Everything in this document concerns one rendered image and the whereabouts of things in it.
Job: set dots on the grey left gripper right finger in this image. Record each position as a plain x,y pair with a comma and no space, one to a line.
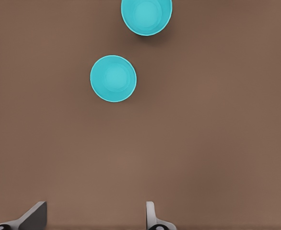
151,215

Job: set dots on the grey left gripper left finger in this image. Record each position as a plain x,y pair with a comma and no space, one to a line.
32,217

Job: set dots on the blue bowl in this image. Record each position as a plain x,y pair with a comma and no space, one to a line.
113,78
146,14

